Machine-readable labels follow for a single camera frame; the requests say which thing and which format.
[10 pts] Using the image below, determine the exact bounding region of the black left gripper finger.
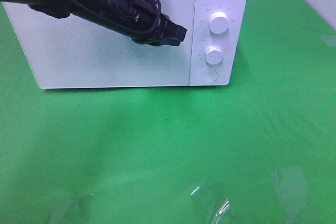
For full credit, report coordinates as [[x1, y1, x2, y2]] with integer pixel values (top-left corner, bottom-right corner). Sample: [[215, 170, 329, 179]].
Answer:
[[132, 37, 181, 47], [161, 14, 187, 42]]

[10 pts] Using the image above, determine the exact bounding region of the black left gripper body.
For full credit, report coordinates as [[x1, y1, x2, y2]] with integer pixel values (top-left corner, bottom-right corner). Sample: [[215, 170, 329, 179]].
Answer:
[[83, 0, 162, 39]]

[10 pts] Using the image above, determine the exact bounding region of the white microwave knob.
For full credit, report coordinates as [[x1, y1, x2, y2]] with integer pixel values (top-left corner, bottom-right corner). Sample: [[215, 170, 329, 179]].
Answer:
[[208, 11, 229, 34], [205, 46, 224, 65]]

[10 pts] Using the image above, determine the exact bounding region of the white microwave door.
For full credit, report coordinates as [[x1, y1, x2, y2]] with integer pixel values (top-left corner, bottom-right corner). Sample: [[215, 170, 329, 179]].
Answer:
[[4, 0, 195, 89]]

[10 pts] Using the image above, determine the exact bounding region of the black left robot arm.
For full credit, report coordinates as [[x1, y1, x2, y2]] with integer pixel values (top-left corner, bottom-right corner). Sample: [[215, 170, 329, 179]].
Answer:
[[1, 0, 187, 46]]

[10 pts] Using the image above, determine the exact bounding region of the round microwave door button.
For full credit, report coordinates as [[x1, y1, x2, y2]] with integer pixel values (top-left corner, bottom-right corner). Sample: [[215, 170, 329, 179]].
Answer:
[[202, 70, 218, 83]]

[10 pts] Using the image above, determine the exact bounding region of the white microwave oven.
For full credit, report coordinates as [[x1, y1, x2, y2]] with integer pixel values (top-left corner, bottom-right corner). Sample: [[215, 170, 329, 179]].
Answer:
[[4, 0, 246, 89]]

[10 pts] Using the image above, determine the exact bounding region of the green table mat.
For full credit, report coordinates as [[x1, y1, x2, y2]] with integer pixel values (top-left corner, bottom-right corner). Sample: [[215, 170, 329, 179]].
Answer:
[[1, 0, 335, 223]]

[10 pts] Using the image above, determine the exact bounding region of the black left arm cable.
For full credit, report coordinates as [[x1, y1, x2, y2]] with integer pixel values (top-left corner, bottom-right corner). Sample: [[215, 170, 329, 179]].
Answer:
[[28, 0, 163, 36]]

